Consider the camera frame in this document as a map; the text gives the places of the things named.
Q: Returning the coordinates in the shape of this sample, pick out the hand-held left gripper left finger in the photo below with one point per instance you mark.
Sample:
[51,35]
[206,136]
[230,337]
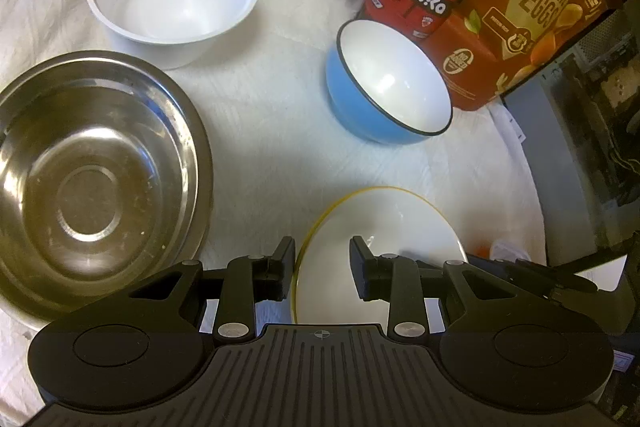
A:
[283,259]

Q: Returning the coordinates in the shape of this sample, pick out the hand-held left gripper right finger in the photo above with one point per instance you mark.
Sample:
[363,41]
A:
[358,263]

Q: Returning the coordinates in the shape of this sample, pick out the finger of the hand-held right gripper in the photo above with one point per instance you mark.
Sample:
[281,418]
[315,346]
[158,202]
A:
[550,277]

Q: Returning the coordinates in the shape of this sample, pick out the yellow-rimmed white plate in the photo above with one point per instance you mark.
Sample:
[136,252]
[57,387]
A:
[395,217]

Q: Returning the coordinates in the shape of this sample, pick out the blue enamel bowl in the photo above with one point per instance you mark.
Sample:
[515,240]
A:
[390,77]

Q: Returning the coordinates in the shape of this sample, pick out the stainless steel bowl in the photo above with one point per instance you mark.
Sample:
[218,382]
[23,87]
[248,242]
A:
[95,167]

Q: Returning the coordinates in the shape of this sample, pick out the white textured tablecloth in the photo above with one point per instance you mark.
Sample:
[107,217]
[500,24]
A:
[280,117]

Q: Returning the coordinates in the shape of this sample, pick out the grey computer case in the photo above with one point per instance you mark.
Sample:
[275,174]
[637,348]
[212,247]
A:
[590,122]

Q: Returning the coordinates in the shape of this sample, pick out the orange snack bag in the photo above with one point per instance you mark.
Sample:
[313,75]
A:
[520,17]

